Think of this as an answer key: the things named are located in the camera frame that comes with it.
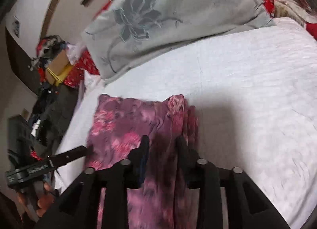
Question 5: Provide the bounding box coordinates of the red patterned quilt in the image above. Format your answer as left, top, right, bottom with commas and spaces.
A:
63, 0, 276, 88

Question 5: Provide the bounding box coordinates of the person's left hand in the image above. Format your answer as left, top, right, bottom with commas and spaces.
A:
17, 182, 57, 219

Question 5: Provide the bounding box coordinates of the grey floral pillow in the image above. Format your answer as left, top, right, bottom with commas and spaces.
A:
82, 0, 273, 82

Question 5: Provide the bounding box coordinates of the plush toy in plastic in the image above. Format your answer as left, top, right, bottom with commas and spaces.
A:
274, 0, 316, 28

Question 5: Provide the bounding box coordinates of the cardboard box with yellow strap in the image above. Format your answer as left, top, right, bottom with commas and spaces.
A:
45, 50, 73, 86

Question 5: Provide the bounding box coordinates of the red blanket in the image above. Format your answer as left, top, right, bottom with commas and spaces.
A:
306, 22, 317, 40

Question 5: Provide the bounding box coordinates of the dark clothes pile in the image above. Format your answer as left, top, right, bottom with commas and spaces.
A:
8, 35, 78, 160

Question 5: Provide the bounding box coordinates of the purple pink floral garment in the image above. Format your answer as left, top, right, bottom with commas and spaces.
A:
84, 93, 200, 229

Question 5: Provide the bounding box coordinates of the white bed sheet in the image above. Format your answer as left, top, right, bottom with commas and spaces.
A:
58, 18, 316, 228

